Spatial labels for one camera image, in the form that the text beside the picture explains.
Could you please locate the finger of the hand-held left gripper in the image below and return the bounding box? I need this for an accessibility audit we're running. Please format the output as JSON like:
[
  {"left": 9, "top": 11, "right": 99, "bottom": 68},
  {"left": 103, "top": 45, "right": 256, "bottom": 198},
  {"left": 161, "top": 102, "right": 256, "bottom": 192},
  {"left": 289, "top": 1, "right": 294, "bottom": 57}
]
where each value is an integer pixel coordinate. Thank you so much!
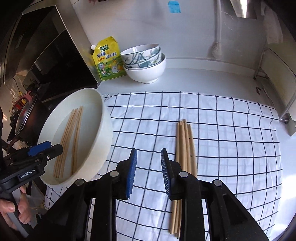
[
  {"left": 30, "top": 144, "right": 63, "bottom": 166},
  {"left": 3, "top": 141, "right": 52, "bottom": 163}
]

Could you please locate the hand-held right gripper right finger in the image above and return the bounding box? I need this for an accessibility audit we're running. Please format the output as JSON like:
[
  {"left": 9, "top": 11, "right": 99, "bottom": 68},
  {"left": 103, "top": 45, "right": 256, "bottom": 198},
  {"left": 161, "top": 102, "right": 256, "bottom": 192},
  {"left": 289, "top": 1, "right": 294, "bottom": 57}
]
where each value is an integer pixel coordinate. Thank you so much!
[{"left": 161, "top": 148, "right": 269, "bottom": 241}]

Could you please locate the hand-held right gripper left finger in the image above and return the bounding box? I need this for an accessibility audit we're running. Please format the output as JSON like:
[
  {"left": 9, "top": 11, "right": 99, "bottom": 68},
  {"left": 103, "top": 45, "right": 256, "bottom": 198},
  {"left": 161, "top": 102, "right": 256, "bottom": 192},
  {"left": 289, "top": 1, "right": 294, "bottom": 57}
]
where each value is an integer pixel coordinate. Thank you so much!
[{"left": 39, "top": 148, "right": 138, "bottom": 241}]

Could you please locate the bundle of wooden chopsticks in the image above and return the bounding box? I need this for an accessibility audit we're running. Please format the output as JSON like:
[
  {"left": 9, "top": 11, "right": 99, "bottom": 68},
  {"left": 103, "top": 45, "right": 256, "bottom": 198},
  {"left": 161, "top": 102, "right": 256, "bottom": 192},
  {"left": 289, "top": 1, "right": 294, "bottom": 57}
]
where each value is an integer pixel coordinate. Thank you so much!
[{"left": 169, "top": 119, "right": 198, "bottom": 239}]

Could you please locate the white round basin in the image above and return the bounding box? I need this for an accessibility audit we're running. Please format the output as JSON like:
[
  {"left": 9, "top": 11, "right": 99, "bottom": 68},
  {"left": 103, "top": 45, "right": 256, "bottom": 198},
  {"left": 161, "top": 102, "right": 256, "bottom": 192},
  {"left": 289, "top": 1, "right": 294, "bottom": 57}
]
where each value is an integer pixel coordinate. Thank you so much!
[{"left": 37, "top": 88, "right": 113, "bottom": 186}]

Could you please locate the person's left hand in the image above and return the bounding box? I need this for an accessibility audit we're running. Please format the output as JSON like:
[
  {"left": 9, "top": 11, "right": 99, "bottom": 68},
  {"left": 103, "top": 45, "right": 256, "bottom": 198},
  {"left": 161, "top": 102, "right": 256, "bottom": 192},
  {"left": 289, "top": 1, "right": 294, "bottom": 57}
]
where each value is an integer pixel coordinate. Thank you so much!
[{"left": 0, "top": 185, "right": 33, "bottom": 230}]

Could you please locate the dark cooking pot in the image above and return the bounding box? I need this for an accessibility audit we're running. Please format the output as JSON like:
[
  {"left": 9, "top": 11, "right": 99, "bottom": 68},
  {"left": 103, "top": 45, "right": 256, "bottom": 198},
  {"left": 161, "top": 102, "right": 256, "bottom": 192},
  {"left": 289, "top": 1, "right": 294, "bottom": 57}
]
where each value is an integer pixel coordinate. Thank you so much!
[{"left": 9, "top": 91, "right": 48, "bottom": 149}]

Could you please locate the white black checkered cloth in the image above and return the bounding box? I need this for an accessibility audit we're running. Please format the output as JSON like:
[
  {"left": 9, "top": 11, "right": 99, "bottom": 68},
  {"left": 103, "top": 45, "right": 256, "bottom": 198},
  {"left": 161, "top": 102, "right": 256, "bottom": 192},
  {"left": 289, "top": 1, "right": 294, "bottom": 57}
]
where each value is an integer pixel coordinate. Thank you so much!
[{"left": 45, "top": 91, "right": 284, "bottom": 241}]

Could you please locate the black range hood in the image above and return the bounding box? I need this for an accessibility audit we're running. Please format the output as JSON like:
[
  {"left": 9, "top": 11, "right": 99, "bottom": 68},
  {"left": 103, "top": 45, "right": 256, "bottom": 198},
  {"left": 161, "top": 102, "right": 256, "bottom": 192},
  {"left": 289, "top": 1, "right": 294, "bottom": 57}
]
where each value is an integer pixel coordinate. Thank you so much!
[{"left": 0, "top": 6, "right": 99, "bottom": 102}]

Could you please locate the plain white ceramic bowl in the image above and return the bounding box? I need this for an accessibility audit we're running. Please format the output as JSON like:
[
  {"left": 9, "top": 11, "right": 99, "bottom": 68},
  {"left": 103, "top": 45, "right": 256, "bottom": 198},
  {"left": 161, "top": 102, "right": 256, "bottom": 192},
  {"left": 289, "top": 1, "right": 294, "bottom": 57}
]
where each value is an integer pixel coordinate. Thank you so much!
[{"left": 124, "top": 53, "right": 166, "bottom": 84}]

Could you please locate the yellow seasoning pouch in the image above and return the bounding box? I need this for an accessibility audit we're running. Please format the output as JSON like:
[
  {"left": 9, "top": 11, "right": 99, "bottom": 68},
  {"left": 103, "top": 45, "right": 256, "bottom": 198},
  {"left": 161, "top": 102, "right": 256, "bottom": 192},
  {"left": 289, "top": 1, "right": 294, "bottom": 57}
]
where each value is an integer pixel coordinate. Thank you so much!
[{"left": 91, "top": 36, "right": 127, "bottom": 81}]

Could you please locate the blue patterned ceramic bowl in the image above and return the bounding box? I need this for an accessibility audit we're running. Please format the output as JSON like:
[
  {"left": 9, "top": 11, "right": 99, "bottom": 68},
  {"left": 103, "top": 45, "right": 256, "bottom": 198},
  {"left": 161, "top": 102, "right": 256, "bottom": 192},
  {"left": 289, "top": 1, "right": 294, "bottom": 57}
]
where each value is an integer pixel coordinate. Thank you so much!
[
  {"left": 124, "top": 50, "right": 163, "bottom": 70},
  {"left": 120, "top": 44, "right": 160, "bottom": 66}
]

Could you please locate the white board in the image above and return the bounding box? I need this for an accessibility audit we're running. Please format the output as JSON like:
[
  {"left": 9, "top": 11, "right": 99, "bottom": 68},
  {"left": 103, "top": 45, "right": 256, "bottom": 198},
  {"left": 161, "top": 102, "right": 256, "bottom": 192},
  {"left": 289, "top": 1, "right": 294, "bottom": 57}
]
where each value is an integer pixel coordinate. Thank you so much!
[{"left": 261, "top": 44, "right": 296, "bottom": 112}]

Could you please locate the blue silicone brush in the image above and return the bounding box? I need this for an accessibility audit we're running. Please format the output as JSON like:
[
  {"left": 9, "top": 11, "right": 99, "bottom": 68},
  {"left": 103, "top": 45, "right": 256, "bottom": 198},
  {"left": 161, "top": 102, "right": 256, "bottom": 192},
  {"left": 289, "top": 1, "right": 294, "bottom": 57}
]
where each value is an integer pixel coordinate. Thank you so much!
[{"left": 168, "top": 1, "right": 181, "bottom": 14}]

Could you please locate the beige hanging cloth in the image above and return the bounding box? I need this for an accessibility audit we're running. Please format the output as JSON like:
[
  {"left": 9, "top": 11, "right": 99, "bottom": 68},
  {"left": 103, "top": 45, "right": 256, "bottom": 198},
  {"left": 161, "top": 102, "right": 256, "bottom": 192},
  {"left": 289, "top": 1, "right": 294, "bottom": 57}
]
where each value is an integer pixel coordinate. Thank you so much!
[{"left": 261, "top": 5, "right": 284, "bottom": 44}]

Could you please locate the glass pot lid red handle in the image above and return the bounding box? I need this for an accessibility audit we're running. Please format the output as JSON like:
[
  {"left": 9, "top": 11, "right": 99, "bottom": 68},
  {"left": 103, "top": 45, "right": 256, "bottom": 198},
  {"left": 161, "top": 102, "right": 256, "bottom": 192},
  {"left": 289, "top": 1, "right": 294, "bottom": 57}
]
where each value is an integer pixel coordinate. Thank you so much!
[{"left": 11, "top": 92, "right": 39, "bottom": 136}]

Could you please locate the metal wire rack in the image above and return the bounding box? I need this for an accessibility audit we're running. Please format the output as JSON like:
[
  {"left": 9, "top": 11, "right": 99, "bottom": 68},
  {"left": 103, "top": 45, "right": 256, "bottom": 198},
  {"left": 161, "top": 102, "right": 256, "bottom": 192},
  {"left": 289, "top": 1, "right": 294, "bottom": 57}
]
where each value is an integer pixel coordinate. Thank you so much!
[{"left": 253, "top": 47, "right": 296, "bottom": 122}]

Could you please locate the white wall pipe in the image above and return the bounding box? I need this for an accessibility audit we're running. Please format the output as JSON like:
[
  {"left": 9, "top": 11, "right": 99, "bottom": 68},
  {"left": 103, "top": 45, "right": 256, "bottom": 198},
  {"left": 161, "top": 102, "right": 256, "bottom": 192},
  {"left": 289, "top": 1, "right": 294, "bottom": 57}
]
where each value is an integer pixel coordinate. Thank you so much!
[{"left": 209, "top": 0, "right": 226, "bottom": 58}]

